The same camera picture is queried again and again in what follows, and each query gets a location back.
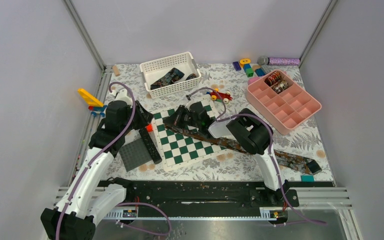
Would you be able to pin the dark blue patterned tie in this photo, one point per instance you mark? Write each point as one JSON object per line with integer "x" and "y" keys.
{"x": 172, "y": 79}

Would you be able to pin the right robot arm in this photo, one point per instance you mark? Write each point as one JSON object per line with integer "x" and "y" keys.
{"x": 244, "y": 132}

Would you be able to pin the teal block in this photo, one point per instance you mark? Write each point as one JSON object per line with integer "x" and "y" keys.
{"x": 307, "y": 178}

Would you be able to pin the small red block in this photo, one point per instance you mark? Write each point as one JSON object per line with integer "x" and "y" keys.
{"x": 149, "y": 128}

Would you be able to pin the floral table mat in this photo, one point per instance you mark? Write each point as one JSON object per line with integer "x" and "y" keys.
{"x": 305, "y": 140}

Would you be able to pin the white plastic basket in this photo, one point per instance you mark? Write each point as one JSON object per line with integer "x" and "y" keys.
{"x": 182, "y": 60}

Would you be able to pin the purple block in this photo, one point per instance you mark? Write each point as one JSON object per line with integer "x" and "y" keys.
{"x": 236, "y": 66}

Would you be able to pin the red rolled tie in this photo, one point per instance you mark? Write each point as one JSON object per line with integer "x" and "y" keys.
{"x": 274, "y": 78}

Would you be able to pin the wooden block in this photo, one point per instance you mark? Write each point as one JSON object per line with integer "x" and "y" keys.
{"x": 115, "y": 71}

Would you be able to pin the red toy car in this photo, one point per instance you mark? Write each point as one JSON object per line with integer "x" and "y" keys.
{"x": 222, "y": 97}

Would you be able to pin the yellow blue toy crane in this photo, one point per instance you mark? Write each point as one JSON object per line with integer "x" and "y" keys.
{"x": 95, "y": 106}

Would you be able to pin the pink compartment tray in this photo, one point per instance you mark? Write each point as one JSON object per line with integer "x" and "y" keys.
{"x": 285, "y": 111}

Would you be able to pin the yellow ring block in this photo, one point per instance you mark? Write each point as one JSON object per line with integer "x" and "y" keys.
{"x": 244, "y": 61}

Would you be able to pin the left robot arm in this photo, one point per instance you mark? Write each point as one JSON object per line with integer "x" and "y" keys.
{"x": 76, "y": 216}

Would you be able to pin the blue block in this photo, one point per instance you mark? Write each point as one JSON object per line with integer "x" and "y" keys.
{"x": 259, "y": 72}

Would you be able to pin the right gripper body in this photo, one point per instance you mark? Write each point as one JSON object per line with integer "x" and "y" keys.
{"x": 184, "y": 117}

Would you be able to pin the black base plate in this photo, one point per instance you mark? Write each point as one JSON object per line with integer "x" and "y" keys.
{"x": 202, "y": 199}

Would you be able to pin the black microphone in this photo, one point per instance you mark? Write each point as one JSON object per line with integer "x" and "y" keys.
{"x": 150, "y": 146}

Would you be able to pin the pink cylinder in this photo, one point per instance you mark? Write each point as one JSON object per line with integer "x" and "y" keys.
{"x": 252, "y": 80}

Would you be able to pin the grey lego baseplate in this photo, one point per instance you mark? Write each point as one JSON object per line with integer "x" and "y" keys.
{"x": 134, "y": 154}

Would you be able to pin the green white chessboard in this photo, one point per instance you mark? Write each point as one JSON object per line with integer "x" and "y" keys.
{"x": 178, "y": 150}

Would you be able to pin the green block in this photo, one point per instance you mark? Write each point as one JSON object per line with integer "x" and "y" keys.
{"x": 249, "y": 72}

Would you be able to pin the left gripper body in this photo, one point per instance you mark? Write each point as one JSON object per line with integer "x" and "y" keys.
{"x": 140, "y": 120}

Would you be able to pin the purple glitter microphone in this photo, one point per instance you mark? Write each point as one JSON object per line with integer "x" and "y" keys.
{"x": 278, "y": 61}

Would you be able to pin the brown floral tie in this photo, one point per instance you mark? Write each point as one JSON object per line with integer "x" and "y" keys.
{"x": 295, "y": 162}

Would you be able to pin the brown rolled tie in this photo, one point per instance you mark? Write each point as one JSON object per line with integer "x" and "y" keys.
{"x": 280, "y": 86}

